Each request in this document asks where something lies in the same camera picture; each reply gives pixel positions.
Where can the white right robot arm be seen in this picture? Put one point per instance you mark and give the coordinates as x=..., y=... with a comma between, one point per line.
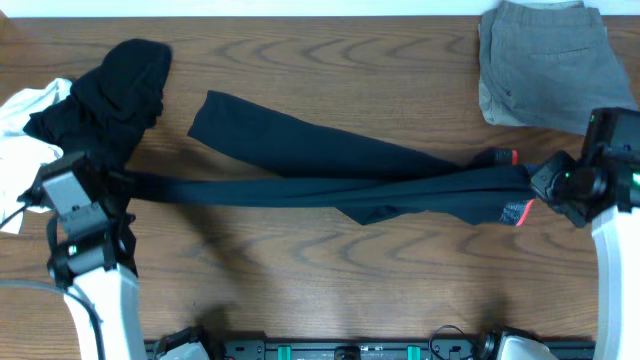
x=602, y=191

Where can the black garment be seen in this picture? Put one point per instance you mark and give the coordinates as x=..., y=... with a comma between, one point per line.
x=110, y=107

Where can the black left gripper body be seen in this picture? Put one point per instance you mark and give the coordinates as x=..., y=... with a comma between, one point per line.
x=117, y=189

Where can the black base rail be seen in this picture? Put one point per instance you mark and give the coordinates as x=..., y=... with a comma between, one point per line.
x=447, y=348

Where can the grey folded trousers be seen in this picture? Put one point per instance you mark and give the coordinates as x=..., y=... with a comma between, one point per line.
x=548, y=65

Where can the white t-shirt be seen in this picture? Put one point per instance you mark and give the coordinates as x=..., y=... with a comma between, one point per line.
x=21, y=154

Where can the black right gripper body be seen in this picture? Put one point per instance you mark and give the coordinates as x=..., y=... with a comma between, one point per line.
x=559, y=182

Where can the black leggings with coral waistband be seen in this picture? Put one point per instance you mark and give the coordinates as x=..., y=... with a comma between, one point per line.
x=314, y=166

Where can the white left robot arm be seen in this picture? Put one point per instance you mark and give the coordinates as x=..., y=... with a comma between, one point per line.
x=92, y=261

